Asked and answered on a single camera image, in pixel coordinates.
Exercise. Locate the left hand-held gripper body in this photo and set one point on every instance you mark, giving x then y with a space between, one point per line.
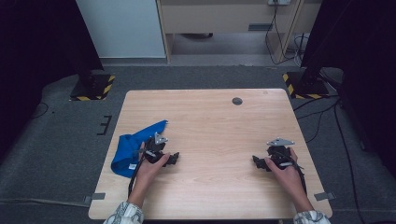
152 149

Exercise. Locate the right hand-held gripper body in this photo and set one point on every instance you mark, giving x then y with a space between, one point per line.
280 154

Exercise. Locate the blue cloth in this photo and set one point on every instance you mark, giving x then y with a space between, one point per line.
129 149

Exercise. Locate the person's left hand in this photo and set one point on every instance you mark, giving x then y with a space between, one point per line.
146 172

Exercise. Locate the person's right hand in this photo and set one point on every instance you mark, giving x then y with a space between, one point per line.
291 179

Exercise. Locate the grey tape strip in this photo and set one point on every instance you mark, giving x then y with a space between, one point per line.
324 196
96 196

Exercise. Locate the grey round table grommet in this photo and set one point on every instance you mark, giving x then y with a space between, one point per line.
237 101

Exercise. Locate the black stand with striped base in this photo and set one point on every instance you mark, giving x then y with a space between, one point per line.
93 88
306 87

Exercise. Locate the dark round object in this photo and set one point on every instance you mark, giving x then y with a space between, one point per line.
196 35

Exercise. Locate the white panel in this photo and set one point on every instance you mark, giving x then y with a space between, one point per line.
121 28

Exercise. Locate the black curtain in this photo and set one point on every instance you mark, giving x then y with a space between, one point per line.
37 46
361 46

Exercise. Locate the light wooden desk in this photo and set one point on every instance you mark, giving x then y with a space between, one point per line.
218 17

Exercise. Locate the white power strip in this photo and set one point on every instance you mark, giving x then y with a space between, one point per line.
279 2

